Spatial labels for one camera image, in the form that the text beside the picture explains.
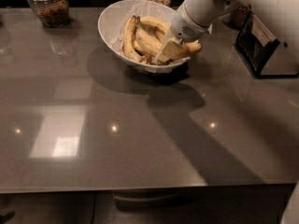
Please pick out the white oval bowl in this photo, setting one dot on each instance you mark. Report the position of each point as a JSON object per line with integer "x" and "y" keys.
{"x": 110, "y": 22}

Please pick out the small middle banana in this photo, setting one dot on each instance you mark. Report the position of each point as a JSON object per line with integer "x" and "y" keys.
{"x": 159, "y": 35}

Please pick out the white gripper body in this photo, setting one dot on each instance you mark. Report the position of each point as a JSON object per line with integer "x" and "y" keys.
{"x": 183, "y": 26}

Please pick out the right glass jar with nuts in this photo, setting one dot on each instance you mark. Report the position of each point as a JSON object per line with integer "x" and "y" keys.
{"x": 239, "y": 16}

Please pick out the white paper bowl liner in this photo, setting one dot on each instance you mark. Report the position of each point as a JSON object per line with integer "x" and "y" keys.
{"x": 124, "y": 13}

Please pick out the lower spotted banana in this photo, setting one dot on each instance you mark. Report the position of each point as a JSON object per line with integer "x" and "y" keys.
{"x": 148, "y": 52}

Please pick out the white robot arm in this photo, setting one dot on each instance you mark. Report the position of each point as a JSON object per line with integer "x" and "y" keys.
{"x": 281, "y": 17}

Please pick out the left glass jar with nuts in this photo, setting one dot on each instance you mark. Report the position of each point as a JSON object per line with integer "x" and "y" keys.
{"x": 51, "y": 13}

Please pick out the back yellow banana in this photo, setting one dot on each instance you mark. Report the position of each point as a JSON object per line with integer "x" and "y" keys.
{"x": 157, "y": 23}

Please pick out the black napkin holder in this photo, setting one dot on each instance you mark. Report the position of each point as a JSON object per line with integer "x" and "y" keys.
{"x": 266, "y": 55}

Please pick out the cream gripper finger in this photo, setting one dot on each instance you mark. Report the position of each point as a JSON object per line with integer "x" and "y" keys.
{"x": 174, "y": 49}
{"x": 161, "y": 57}

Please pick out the glass jar with nuts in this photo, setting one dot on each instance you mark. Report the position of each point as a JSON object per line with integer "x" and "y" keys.
{"x": 239, "y": 16}
{"x": 51, "y": 13}

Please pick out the long yellow banana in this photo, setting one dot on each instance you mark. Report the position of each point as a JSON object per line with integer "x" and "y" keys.
{"x": 142, "y": 35}

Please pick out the left yellow banana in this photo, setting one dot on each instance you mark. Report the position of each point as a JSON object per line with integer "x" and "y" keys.
{"x": 128, "y": 38}

